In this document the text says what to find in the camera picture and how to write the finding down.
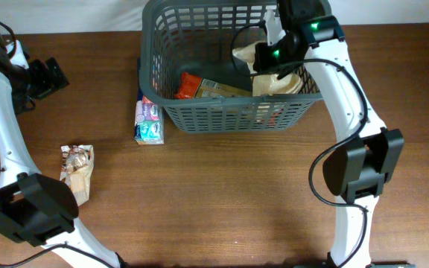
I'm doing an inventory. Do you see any beige paper bag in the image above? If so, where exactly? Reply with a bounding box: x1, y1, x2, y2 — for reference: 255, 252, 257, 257
232, 41, 303, 96

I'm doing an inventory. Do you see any small brown snack bag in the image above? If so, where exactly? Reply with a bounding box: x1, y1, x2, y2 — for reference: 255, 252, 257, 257
60, 145, 95, 206

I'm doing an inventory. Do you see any red orange pasta packet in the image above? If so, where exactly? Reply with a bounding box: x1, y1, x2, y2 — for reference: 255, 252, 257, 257
174, 72, 249, 99

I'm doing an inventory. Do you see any grey plastic shopping basket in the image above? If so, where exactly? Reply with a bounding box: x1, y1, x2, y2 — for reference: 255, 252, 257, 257
139, 0, 322, 133

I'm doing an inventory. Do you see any multicolour tissue pack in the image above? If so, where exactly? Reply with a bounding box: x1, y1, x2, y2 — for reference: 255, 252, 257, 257
133, 55, 165, 146

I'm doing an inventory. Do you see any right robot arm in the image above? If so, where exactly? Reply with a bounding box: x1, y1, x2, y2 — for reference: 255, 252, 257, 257
251, 1, 404, 267

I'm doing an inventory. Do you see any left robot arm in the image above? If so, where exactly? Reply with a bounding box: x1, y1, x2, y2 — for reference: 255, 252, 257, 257
0, 22, 128, 267

